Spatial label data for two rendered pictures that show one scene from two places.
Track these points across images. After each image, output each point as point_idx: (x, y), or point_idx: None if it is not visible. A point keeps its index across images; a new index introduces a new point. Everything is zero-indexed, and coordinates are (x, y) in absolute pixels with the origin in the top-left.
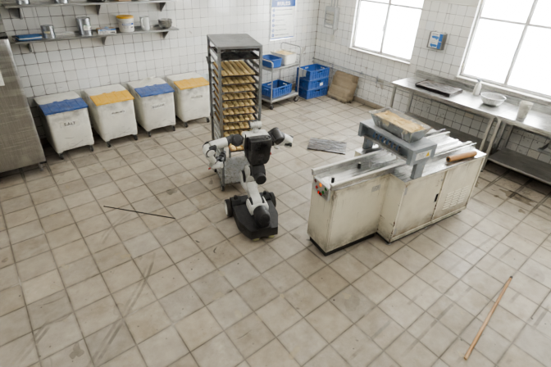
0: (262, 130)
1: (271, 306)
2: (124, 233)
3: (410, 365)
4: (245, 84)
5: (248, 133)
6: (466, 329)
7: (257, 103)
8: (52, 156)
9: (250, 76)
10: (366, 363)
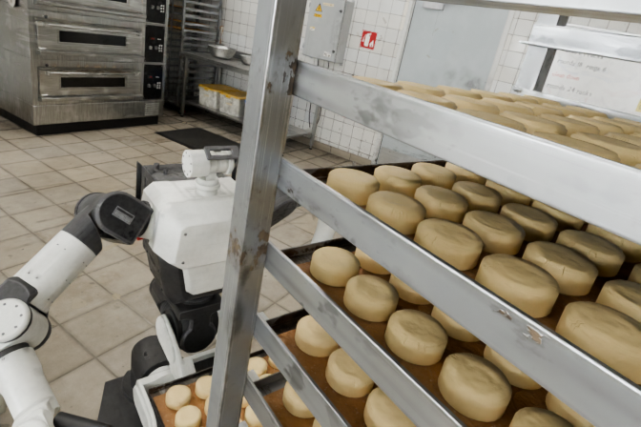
0: (175, 197)
1: (135, 283)
2: None
3: None
4: (521, 405)
5: (232, 186)
6: None
7: (251, 383)
8: None
9: (485, 268)
10: (12, 239)
